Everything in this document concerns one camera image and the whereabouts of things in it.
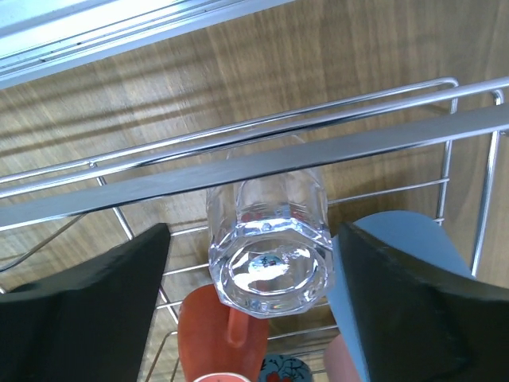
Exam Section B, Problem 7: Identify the wire dish rack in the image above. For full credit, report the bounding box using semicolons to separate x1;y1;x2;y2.
1;77;508;381

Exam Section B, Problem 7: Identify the clear plastic cup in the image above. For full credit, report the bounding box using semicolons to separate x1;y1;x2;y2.
206;168;334;318

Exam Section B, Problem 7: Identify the aluminium frame rail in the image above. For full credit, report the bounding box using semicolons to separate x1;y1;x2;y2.
1;1;281;89

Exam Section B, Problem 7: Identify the small orange cup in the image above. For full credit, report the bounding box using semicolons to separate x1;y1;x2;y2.
177;285;269;381

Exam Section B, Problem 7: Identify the pink plastic cup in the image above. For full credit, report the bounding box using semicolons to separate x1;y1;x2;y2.
324;334;360;382

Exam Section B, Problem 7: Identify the blue plastic cup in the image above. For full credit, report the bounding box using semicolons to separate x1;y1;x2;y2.
327;210;472;381

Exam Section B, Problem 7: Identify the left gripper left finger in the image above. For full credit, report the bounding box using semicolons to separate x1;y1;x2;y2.
1;223;171;381

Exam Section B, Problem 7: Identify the teal ceramic mug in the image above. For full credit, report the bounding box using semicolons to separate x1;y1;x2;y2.
258;354;313;382

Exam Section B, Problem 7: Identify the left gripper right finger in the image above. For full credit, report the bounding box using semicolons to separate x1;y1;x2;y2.
339;224;508;381

